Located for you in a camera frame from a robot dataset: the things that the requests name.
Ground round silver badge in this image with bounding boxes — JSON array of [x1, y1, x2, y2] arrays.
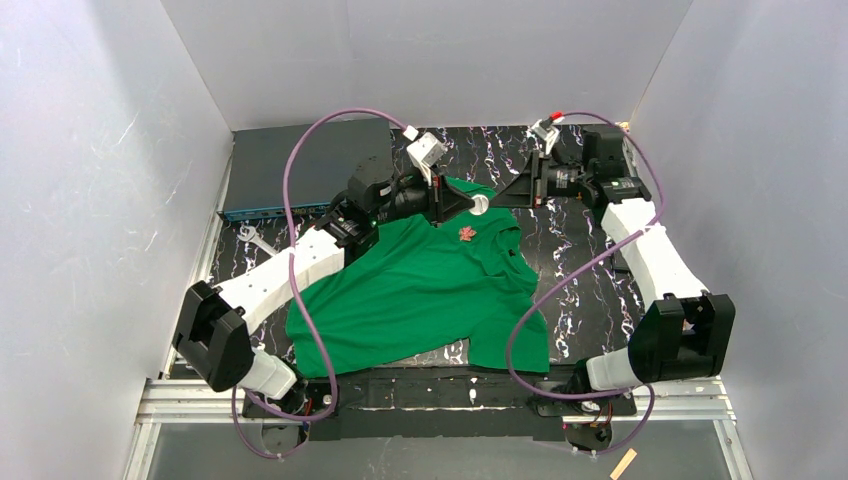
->
[[468, 195, 489, 216]]

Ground green polo shirt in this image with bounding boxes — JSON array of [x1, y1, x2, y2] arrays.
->
[[301, 208, 538, 374]]

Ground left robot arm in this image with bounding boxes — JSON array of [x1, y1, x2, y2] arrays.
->
[[172, 158, 489, 400]]

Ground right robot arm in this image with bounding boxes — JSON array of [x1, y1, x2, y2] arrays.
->
[[490, 119, 736, 400]]

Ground silver wrench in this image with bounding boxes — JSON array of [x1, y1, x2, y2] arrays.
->
[[237, 225, 278, 256]]

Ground yellow tape strip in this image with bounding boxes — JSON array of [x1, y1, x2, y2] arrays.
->
[[609, 448, 638, 480]]

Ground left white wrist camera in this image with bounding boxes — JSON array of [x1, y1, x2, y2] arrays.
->
[[402, 126, 447, 175]]

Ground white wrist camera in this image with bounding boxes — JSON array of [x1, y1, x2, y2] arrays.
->
[[402, 126, 447, 175], [528, 111, 564, 156]]

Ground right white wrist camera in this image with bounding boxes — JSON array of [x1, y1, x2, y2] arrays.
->
[[528, 111, 564, 156]]

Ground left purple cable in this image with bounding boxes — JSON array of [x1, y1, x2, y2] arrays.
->
[[229, 108, 415, 461]]

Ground purple cable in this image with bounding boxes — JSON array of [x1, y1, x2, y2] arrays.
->
[[506, 111, 665, 458], [229, 108, 415, 461]]

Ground grey network switch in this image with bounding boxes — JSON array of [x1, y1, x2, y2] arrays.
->
[[219, 118, 392, 222]]

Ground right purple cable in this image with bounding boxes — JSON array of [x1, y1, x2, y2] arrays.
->
[[506, 111, 665, 458]]

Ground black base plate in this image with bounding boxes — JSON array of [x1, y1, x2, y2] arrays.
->
[[241, 367, 639, 442]]

